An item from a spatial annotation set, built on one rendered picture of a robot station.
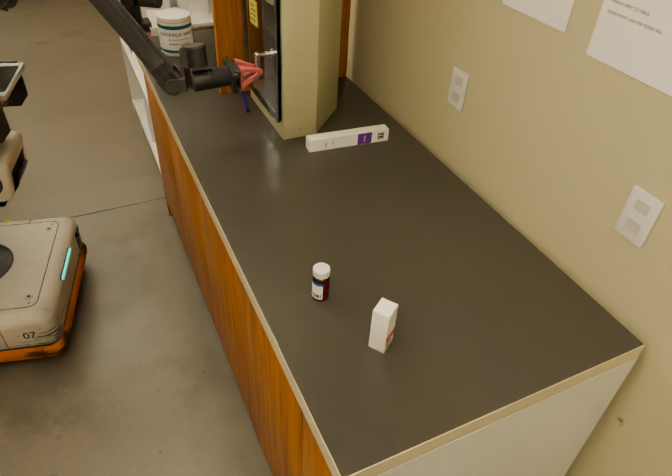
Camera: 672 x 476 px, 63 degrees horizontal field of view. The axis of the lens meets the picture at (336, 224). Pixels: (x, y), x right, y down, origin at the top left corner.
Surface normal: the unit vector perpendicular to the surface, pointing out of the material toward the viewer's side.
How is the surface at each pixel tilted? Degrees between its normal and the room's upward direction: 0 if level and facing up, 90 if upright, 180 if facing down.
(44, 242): 0
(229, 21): 90
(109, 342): 0
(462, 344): 0
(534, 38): 90
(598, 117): 90
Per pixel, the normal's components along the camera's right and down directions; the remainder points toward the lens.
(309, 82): 0.43, 0.58
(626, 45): -0.91, 0.23
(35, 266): 0.05, -0.78
